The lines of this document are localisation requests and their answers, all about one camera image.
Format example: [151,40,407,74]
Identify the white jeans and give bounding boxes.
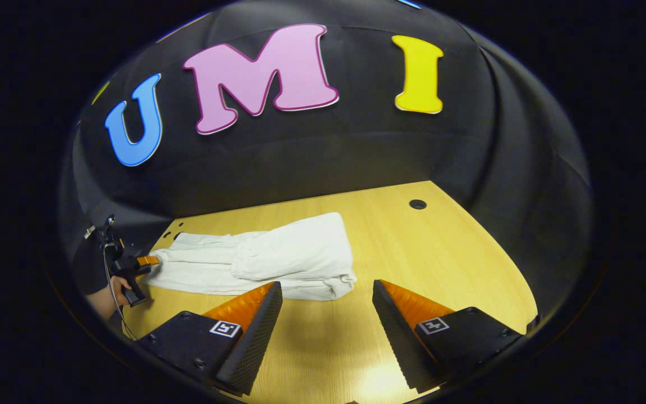
[144,212,357,302]

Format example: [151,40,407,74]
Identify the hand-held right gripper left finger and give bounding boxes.
[135,281,283,396]

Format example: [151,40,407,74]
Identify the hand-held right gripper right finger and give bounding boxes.
[372,279,524,393]

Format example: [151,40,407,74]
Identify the black backdrop cloth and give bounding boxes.
[58,0,593,332]

